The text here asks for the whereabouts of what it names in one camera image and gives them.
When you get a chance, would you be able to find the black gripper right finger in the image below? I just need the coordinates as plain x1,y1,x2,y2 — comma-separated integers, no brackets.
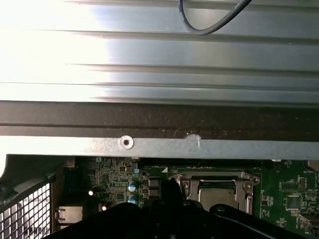
174,179,319,239

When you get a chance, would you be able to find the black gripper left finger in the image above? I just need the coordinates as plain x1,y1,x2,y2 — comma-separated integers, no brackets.
44,179,175,239

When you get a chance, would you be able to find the grey PC case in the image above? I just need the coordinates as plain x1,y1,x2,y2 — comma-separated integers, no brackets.
0,99,319,239

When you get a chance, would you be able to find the black camera cable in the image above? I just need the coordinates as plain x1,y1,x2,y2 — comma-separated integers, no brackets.
179,0,252,36

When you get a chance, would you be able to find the CPU socket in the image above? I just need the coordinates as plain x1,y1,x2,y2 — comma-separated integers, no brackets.
169,171,261,217

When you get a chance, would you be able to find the green motherboard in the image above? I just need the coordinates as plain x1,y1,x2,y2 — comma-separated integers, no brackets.
74,156,319,239

